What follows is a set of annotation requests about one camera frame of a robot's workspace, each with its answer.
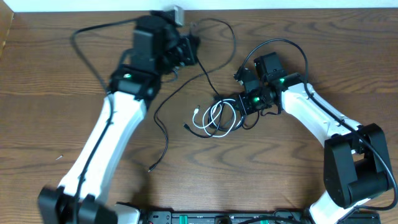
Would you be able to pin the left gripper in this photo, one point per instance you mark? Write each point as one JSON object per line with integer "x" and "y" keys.
{"x": 189, "y": 50}

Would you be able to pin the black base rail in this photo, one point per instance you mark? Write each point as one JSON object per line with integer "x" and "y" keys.
{"x": 172, "y": 217}

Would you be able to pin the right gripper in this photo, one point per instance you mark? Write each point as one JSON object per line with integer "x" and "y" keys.
{"x": 247, "y": 107}

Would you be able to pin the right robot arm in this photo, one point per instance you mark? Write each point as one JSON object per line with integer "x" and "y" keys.
{"x": 356, "y": 164}

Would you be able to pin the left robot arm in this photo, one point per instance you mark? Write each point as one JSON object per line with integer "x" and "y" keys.
{"x": 158, "y": 49}

